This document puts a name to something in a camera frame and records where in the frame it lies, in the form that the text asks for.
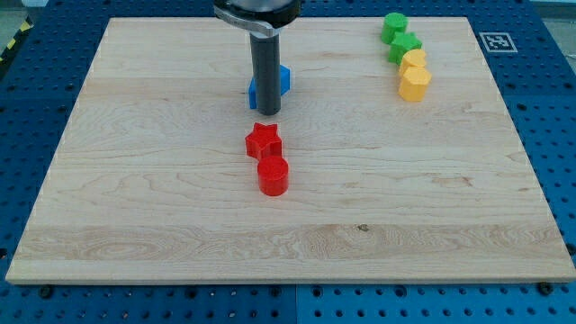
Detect green cylinder block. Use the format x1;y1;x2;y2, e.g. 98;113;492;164
381;12;409;44

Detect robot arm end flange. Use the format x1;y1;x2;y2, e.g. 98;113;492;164
213;0;302;38

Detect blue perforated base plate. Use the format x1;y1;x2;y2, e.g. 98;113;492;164
1;0;575;323

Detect blue block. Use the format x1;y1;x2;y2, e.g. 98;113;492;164
248;65;291;110

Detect red cylinder block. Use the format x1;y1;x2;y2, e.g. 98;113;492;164
257;156;289;196

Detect fiducial marker tag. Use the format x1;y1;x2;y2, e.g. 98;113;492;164
479;31;518;53

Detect green star block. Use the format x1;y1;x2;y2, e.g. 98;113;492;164
388;31;422;65

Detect wooden board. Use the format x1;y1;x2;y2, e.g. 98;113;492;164
6;17;575;285

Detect red star block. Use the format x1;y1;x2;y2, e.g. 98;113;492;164
245;122;283;160

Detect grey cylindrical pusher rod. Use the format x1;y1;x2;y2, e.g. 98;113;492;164
250;33;281;116

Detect yellow heart block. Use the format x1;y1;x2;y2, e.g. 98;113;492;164
399;49;427;77

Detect yellow hexagon block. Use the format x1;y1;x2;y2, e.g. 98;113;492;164
398;67;432;102

